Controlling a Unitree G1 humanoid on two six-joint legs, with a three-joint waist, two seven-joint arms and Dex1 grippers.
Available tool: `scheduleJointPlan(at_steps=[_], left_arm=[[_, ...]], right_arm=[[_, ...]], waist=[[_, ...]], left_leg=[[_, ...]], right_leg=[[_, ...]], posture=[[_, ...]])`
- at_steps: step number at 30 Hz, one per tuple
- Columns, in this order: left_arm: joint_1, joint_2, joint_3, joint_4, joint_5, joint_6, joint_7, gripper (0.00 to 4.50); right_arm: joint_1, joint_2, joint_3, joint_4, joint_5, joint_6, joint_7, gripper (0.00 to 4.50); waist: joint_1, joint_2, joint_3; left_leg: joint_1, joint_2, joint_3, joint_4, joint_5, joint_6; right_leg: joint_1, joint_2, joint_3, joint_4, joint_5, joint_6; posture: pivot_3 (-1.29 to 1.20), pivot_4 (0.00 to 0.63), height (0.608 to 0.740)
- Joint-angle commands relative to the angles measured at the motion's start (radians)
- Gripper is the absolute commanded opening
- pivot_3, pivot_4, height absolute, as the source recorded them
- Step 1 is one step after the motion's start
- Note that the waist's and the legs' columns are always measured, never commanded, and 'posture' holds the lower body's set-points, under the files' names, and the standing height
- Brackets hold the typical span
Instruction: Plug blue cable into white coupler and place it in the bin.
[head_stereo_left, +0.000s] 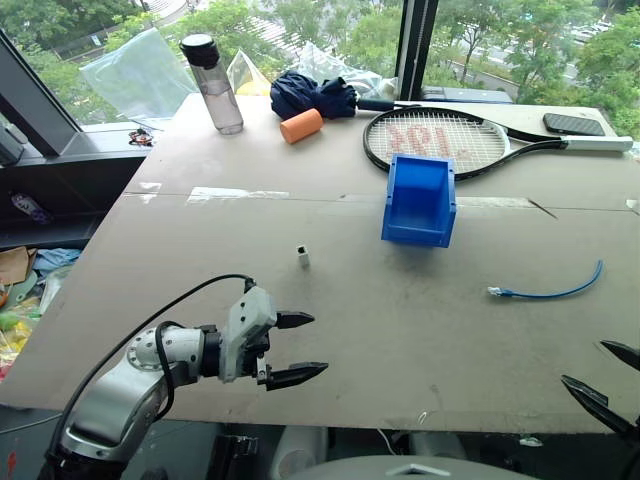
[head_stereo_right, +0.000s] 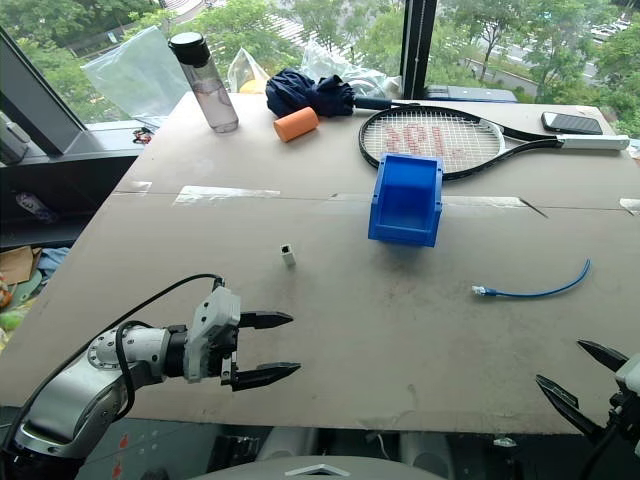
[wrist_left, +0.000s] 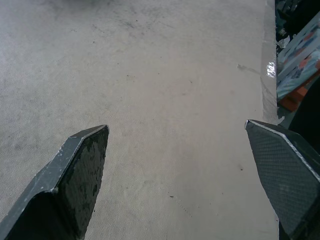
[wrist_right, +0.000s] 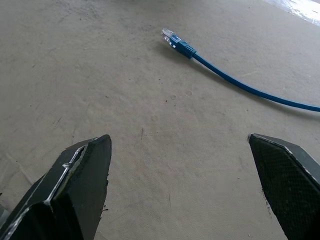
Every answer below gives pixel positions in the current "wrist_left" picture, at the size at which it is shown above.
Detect orange block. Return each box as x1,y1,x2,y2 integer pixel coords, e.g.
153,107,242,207
279,76,320,113

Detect patterned light blue box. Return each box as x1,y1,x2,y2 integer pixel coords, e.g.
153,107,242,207
276,17,320,99

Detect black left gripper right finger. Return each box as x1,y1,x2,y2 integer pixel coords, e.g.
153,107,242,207
244,119,320,240

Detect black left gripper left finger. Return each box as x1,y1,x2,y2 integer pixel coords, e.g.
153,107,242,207
0,124,110,240

